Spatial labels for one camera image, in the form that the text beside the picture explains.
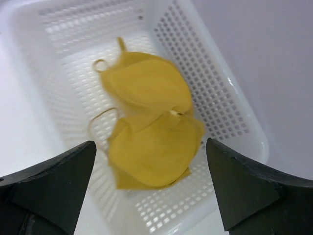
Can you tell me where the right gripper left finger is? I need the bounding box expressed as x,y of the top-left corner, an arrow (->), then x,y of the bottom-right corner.
0,141 -> 97,235

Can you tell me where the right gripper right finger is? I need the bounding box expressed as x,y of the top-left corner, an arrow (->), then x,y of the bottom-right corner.
206,138 -> 313,235

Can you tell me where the yellow bra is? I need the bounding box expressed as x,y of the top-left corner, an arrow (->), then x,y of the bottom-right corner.
92,37 -> 204,190

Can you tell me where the white plastic basket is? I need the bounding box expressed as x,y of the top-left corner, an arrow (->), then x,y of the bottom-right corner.
0,0 -> 268,235

